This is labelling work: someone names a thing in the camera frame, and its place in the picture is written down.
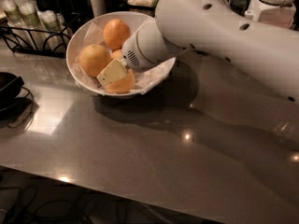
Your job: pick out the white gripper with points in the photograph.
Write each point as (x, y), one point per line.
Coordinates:
(131, 54)

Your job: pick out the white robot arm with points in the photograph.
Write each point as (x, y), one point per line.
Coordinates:
(268, 53)

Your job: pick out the small middle orange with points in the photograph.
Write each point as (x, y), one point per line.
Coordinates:
(117, 54)

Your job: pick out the white paper bowl liner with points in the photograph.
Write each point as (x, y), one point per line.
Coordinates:
(90, 34)

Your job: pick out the white bowl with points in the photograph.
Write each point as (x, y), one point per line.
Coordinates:
(78, 41)

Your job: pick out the right paper cup stack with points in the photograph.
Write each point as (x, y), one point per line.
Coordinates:
(52, 26)

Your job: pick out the paper cup stack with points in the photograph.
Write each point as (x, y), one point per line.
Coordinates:
(30, 16)
(52, 26)
(14, 16)

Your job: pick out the black condiment shelf rack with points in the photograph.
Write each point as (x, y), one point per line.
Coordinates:
(140, 8)

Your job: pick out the white cylindrical container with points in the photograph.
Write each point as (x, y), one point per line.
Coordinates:
(96, 0)

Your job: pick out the middle paper cup stack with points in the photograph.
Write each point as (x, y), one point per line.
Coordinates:
(30, 16)

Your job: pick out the left paper cup stack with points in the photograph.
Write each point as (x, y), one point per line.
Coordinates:
(14, 16)

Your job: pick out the white appliance with plates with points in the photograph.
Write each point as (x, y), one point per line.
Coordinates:
(275, 12)

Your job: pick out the black wire cup rack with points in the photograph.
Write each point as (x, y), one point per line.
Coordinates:
(39, 42)

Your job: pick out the black pan with wire stand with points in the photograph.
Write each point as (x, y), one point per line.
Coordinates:
(16, 101)

